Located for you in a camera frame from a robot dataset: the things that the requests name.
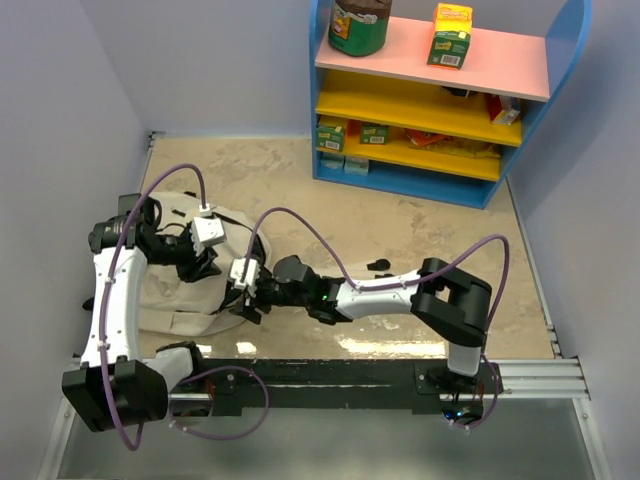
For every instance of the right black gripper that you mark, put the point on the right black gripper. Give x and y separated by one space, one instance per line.
247 307

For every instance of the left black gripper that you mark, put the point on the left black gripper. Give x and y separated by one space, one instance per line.
197 268

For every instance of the beige canvas backpack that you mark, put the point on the beige canvas backpack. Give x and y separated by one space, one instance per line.
171 306

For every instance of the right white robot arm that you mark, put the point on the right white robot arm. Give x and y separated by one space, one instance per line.
450 301

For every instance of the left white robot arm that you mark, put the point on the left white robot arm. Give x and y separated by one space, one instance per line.
113 386

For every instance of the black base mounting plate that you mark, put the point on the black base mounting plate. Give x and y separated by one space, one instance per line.
419 386

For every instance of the light blue box left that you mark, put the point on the light blue box left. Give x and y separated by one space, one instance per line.
333 161

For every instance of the light blue box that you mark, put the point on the light blue box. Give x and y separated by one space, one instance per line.
356 165
333 161

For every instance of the light blue box right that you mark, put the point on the light blue box right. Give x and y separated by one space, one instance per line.
356 165

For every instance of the green box left shelf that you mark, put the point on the green box left shelf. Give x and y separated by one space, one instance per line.
330 137

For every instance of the green box shelf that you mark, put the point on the green box shelf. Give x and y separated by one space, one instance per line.
330 137
373 133

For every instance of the green box middle shelf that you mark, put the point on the green box middle shelf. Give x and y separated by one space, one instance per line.
373 133

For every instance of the blue colourful shelf unit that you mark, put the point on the blue colourful shelf unit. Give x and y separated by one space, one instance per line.
396 87

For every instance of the orange snack packet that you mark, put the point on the orange snack packet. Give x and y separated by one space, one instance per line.
424 139

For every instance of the green brown jar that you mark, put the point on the green brown jar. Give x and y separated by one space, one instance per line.
359 28

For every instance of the red white box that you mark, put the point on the red white box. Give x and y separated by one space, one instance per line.
502 110

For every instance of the yellow green carton box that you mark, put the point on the yellow green carton box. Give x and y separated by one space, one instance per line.
451 37

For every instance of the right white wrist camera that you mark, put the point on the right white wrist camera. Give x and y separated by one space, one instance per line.
244 273

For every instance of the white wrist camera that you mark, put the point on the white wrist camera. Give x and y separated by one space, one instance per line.
244 273
207 233

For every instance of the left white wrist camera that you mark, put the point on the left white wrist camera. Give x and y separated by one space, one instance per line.
207 233

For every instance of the aluminium rail frame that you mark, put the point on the aluminium rail frame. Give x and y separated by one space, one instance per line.
542 427

